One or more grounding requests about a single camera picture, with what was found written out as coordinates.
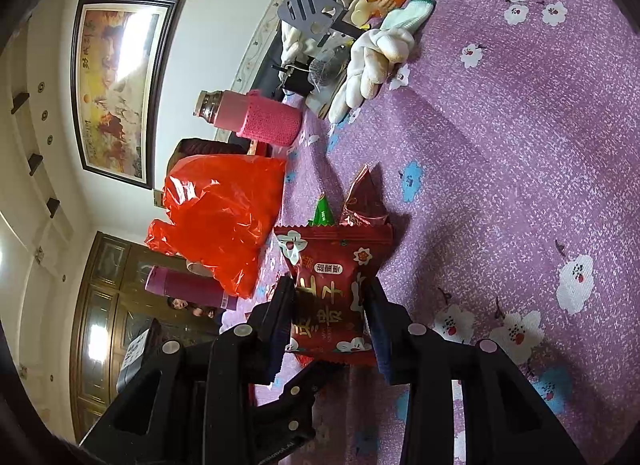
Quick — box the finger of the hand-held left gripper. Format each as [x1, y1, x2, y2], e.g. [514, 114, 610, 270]
[250, 360, 326, 465]

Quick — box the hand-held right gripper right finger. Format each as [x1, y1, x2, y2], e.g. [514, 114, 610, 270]
[362, 277, 586, 465]

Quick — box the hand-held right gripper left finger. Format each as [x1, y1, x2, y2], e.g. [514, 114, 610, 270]
[77, 275, 298, 465]

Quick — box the red flower print snack packet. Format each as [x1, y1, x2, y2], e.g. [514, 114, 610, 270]
[274, 225, 393, 366]

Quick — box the green snack packet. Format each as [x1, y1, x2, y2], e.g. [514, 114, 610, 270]
[307, 194, 335, 228]

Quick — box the dark red foil snack packet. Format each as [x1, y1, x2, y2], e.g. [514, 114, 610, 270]
[339, 164, 390, 227]

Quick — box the glass door wooden cabinet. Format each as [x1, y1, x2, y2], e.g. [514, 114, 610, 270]
[70, 230, 221, 443]

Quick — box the purple thermos bottle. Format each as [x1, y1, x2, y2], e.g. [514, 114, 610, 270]
[145, 265, 240, 312]

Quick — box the red plastic bag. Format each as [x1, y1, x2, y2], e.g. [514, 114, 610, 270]
[145, 155, 288, 300]

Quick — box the brown fluffy cloth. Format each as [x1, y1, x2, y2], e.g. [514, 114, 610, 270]
[170, 138, 251, 171]

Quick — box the pink bottle with knitted sleeve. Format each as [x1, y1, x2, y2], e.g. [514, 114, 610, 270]
[195, 89, 303, 147]

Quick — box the purple floral tablecloth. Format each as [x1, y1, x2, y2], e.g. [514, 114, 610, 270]
[250, 0, 640, 465]

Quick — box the black container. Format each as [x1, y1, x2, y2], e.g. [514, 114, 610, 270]
[272, 60, 316, 96]

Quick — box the clear plastic bag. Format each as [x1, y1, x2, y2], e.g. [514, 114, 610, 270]
[305, 45, 351, 91]

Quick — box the grey slotted spatula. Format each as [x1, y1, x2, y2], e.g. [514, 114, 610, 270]
[276, 0, 366, 38]

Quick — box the white cloth with green trim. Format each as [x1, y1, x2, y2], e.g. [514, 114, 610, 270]
[377, 0, 436, 33]

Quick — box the framed wall painting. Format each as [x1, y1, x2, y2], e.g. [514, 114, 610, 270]
[70, 0, 187, 191]

